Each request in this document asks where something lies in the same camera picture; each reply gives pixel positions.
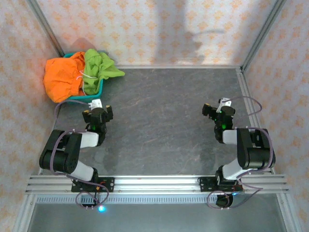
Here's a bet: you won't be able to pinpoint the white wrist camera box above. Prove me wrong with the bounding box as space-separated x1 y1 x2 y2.
88 98 103 109
218 97 232 113

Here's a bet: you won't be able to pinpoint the small lit controller board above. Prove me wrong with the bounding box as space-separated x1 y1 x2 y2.
82 204 107 214

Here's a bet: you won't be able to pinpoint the wide aluminium mounting rail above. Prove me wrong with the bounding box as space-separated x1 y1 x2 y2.
25 175 289 194

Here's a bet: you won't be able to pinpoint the teal plastic basket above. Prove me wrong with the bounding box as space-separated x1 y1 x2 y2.
63 49 107 105

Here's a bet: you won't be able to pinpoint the slotted grey cable duct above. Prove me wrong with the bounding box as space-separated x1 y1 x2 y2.
36 195 218 204

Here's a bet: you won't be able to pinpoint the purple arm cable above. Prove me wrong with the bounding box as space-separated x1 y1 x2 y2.
207 96 276 210
49 100 111 211

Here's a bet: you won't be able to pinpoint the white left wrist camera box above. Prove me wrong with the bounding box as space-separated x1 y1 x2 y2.
88 98 103 109

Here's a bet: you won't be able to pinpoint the green shorts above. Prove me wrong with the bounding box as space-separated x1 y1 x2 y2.
82 48 126 96

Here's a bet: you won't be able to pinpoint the aluminium frame bar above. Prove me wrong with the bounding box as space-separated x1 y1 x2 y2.
12 193 37 232
275 193 304 232

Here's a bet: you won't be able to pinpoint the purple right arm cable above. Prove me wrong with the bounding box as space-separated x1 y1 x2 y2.
207 96 276 210

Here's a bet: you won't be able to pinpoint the aluminium frame post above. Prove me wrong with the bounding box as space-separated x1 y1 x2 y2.
241 0 287 72
26 0 66 58

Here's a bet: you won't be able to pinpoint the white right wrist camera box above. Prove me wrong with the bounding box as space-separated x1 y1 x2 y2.
218 97 232 113

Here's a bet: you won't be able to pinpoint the light orange shorts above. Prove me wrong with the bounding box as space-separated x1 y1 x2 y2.
42 57 84 103

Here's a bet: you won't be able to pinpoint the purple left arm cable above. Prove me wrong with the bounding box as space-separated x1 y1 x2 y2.
49 100 111 211

